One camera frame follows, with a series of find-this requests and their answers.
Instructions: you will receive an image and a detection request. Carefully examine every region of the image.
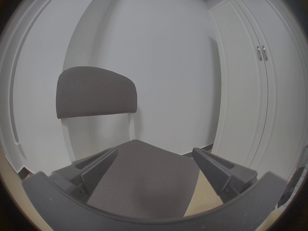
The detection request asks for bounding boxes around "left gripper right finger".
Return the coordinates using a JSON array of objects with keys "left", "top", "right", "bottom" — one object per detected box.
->
[{"left": 192, "top": 147, "right": 258, "bottom": 203}]

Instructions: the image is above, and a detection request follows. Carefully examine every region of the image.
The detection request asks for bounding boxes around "grey padded white chair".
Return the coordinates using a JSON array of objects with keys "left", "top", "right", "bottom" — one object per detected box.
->
[{"left": 56, "top": 66, "right": 200, "bottom": 218}]

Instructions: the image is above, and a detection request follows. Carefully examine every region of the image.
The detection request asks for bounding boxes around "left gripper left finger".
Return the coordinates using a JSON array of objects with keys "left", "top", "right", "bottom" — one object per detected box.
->
[{"left": 52, "top": 148, "right": 118, "bottom": 201}]

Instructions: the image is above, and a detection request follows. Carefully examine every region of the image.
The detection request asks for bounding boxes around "white wardrobe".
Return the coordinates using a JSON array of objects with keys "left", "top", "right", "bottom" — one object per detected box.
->
[{"left": 208, "top": 0, "right": 308, "bottom": 177}]

